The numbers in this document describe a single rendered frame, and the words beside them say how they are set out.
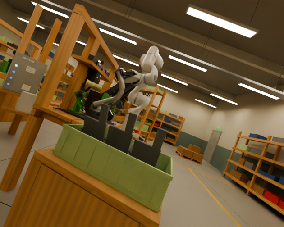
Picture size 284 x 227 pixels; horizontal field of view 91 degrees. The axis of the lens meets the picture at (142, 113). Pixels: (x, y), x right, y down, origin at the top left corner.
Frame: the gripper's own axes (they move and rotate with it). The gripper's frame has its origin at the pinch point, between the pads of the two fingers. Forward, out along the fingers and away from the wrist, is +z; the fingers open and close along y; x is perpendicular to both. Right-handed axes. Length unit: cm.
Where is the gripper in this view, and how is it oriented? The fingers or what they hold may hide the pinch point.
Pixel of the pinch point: (120, 74)
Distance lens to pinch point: 81.6
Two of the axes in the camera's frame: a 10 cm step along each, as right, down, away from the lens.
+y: 8.5, -2.3, -4.7
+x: 2.5, 9.7, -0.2
